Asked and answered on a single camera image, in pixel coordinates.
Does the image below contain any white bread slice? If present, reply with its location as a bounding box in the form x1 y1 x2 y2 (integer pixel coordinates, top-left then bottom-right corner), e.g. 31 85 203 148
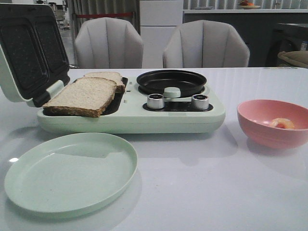
83 71 126 93
43 77 117 118

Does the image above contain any pink plastic bowl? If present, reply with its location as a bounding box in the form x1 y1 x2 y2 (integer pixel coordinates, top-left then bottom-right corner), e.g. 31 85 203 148
237 99 308 149

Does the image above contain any mint green breakfast maker lid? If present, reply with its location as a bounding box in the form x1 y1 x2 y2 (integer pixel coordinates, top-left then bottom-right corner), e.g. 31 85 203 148
0 3 70 107

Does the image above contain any orange cooked shrimp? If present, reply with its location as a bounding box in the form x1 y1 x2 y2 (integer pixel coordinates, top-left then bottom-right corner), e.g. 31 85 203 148
269 118 295 129

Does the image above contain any mint green breakfast maker base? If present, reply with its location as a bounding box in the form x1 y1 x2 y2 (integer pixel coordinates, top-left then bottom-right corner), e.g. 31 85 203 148
38 76 225 134

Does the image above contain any left silver control knob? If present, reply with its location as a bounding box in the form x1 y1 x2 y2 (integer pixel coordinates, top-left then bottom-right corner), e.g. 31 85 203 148
147 93 165 110

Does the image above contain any silver control knob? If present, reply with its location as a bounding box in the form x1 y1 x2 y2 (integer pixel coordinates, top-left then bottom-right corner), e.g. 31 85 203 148
147 93 165 110
191 94 209 110

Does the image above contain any black round frying pan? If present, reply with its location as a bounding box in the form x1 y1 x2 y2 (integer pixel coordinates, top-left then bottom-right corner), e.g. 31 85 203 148
137 69 207 98

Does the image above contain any right silver control knob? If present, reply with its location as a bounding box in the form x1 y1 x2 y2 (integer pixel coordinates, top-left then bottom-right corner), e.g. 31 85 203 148
191 94 209 110

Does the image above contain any right grey upholstered chair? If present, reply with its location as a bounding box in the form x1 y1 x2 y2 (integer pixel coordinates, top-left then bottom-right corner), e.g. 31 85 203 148
163 20 250 68

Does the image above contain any grey upholstered chair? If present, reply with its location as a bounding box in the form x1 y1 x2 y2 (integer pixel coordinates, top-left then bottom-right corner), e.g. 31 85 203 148
75 17 143 69
163 20 250 68

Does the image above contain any left grey upholstered chair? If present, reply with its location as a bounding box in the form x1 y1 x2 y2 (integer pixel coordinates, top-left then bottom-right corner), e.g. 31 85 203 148
75 17 143 69

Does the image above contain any white refrigerator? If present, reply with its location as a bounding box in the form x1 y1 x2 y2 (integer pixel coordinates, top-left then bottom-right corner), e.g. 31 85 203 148
140 0 183 68

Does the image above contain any mint green round plate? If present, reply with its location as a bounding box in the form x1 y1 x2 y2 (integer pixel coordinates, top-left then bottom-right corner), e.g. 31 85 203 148
4 133 138 218

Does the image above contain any red barrier tape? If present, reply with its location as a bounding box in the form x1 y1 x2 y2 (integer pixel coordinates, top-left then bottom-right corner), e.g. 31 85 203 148
75 12 135 19

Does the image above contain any dark counter with white top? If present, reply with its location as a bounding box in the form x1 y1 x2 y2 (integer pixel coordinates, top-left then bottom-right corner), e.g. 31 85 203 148
183 9 308 67

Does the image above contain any fruit plate on counter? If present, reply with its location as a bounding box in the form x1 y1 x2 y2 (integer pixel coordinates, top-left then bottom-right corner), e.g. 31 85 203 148
238 0 261 10

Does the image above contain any beige cushion at right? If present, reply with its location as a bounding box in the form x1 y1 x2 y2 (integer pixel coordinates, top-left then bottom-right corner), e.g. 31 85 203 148
277 51 308 68

